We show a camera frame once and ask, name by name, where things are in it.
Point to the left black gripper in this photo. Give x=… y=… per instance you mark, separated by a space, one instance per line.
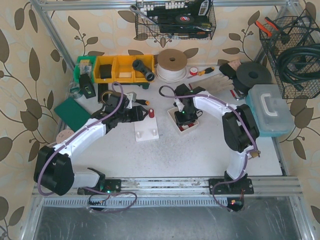
x=135 y=113

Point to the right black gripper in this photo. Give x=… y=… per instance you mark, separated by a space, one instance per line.
x=182 y=118

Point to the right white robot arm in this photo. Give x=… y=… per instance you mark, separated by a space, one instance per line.
x=240 y=129

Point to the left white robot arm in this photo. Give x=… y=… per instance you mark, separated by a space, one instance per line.
x=56 y=171

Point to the white spring tray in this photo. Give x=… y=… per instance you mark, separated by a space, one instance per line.
x=186 y=129

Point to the orange tipped black screwdriver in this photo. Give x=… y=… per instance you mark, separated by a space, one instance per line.
x=142 y=102

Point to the brown tape roll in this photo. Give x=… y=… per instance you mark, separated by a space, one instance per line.
x=105 y=96

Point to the beige work glove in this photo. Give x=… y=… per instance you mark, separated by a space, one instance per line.
x=214 y=84

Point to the yellow black screwdriver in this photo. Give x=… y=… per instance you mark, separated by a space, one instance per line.
x=203 y=72

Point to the yellow storage bin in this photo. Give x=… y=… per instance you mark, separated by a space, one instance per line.
x=122 y=68

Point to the red white tape roll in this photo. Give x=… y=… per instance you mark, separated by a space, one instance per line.
x=193 y=71

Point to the black pipe fitting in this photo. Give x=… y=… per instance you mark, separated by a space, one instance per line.
x=139 y=66

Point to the black box in bin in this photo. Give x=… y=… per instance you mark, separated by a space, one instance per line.
x=105 y=71

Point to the black green meter device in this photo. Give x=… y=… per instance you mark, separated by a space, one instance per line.
x=86 y=86

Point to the green foam pad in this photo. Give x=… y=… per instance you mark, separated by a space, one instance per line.
x=72 y=114

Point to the black rectangular block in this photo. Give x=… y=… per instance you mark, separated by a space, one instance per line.
x=228 y=71

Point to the glass jar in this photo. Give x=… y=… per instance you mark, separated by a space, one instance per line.
x=74 y=90

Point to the green storage bin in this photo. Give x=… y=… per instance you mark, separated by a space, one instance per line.
x=84 y=65

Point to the sandpaper sheet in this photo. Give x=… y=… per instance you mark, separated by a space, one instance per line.
x=235 y=64

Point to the round sanding disc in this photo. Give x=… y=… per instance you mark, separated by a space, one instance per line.
x=64 y=135

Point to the black plastic spool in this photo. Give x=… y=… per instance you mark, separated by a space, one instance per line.
x=249 y=74

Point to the brass padlock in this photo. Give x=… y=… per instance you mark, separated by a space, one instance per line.
x=255 y=154

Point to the teal plastic case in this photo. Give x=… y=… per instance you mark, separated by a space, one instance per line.
x=270 y=111

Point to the white peg base plate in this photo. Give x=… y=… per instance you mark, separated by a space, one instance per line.
x=146 y=130

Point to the red handled hex key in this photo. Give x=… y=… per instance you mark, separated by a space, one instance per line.
x=237 y=95

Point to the white cable coil spool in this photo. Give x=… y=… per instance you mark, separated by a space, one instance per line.
x=171 y=66

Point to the wire basket with tools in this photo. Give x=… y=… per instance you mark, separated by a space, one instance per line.
x=174 y=20

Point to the orange handled pliers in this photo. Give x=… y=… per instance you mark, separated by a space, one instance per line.
x=269 y=23

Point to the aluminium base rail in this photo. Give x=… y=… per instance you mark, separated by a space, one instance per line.
x=177 y=192

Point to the wire basket with hose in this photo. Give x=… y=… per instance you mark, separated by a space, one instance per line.
x=294 y=56

